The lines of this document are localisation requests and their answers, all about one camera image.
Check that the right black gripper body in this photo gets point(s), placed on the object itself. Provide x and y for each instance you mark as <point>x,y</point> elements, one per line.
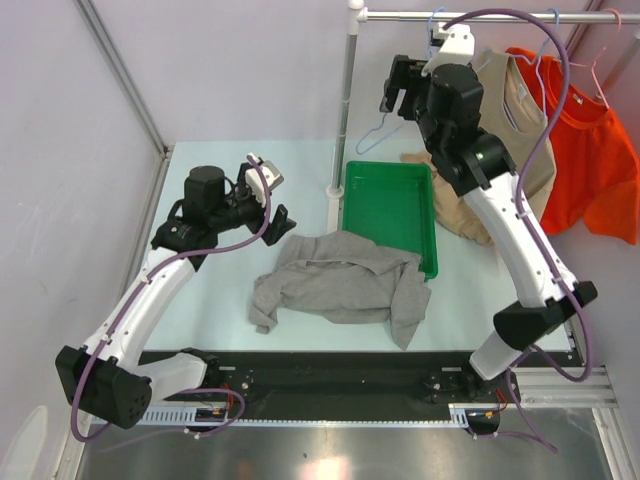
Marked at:
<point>415,100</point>

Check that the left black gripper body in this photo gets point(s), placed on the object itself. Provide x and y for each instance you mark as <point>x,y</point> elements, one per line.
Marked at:
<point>252,214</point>

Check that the grey t shirt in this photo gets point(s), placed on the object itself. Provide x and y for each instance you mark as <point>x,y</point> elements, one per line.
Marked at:
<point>348,280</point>

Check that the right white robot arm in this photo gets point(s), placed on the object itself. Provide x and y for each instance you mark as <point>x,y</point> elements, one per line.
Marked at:
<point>445,104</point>

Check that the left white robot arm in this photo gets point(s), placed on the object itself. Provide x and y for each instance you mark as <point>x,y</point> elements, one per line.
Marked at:
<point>105,377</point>

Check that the blue hanger with beige shirt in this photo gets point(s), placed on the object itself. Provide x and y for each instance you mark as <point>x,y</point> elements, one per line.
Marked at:
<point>541,66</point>

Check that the pink hanger with orange shirt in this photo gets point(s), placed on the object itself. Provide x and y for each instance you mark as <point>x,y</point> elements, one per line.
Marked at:
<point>593,64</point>

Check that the orange t shirt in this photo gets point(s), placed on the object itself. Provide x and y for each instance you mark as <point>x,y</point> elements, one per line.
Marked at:
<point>597,179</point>

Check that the metal clothes rack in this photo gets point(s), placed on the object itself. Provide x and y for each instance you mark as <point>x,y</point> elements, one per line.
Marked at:
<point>359,14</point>

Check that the green plastic bin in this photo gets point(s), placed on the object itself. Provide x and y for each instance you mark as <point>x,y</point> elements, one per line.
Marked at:
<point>391,204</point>

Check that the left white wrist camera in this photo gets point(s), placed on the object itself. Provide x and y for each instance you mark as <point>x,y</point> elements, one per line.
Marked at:
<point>261,177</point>

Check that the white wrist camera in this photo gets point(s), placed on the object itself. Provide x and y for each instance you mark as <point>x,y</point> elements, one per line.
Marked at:
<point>456,45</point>
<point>261,177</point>

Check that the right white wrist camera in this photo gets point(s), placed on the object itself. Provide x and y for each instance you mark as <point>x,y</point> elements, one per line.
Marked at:
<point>456,45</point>

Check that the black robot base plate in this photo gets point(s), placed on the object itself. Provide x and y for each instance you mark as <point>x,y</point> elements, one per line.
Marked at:
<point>393,383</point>

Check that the aluminium corner post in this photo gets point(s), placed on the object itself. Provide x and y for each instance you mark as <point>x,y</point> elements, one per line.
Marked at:
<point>125,80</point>

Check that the white slotted cable duct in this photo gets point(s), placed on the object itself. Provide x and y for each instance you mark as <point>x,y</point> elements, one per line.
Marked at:
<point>211,415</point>

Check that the aluminium frame rail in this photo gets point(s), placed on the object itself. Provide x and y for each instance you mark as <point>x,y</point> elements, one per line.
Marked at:
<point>546,388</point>

